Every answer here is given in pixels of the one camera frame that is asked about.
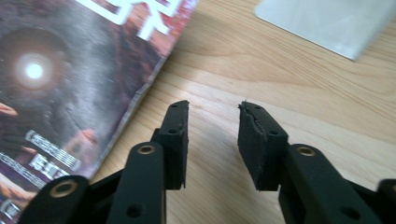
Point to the dark red cover book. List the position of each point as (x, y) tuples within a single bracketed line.
[(77, 93)]

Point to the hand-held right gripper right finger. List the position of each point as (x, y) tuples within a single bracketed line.
[(258, 155)]

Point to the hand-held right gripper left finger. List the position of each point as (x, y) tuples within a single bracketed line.
[(176, 155)]

